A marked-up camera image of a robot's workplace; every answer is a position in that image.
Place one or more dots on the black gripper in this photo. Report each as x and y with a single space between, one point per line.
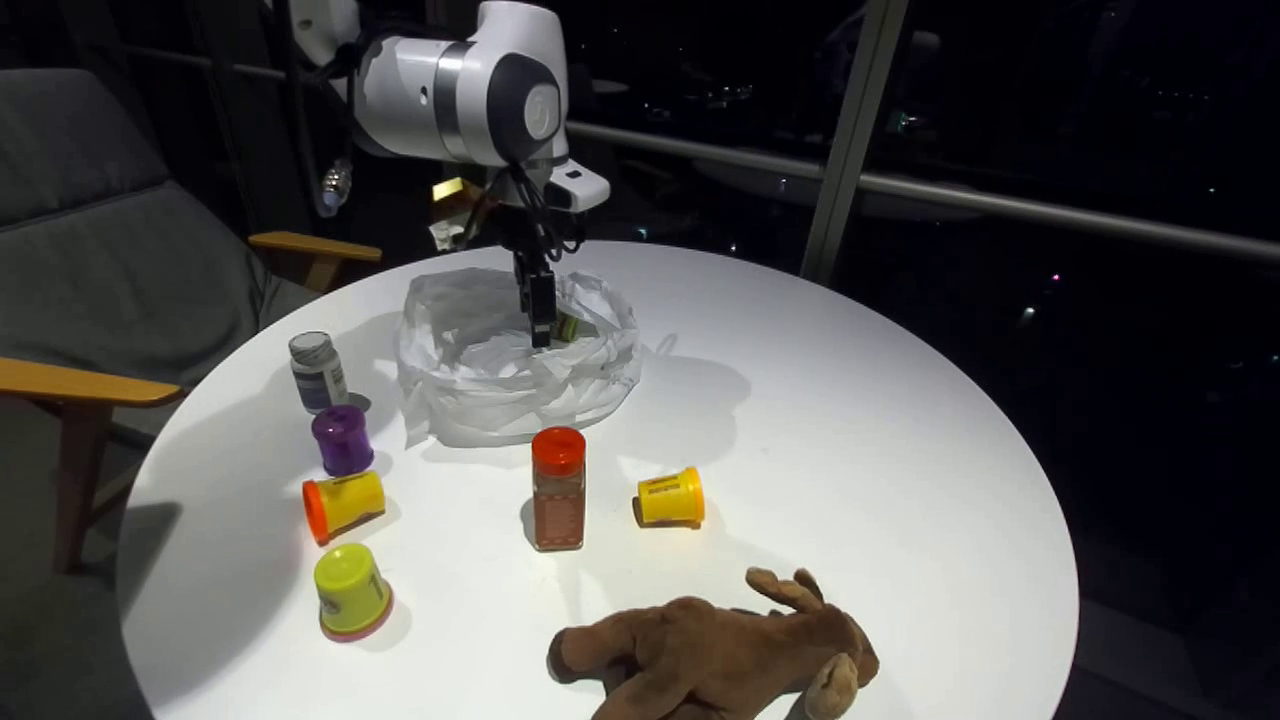
528 238

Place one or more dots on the red-lid spice jar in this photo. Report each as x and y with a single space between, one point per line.
559 494

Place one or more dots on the small yellow container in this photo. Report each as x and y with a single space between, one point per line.
664 498

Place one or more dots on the small purple container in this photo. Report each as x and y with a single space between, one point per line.
342 443

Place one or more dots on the orange-lid yellow container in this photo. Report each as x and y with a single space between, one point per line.
347 504

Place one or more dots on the yellow-green lid container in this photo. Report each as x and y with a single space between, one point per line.
355 590

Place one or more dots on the brown deer plush toy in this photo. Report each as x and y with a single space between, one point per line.
706 653

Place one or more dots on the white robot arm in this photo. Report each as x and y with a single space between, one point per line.
454 80

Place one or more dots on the white plastic bag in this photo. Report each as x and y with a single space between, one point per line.
494 384

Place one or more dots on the grey armchair wooden armrests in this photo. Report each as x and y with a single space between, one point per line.
107 265

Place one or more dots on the metal window railing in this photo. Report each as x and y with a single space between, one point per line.
1042 205

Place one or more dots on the grey window frame post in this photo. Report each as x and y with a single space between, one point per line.
847 146

